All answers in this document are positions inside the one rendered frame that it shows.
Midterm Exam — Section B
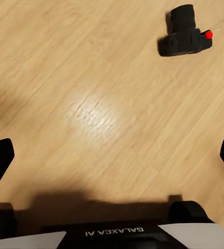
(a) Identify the digital camera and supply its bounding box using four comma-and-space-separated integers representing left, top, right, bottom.
159, 5, 213, 57

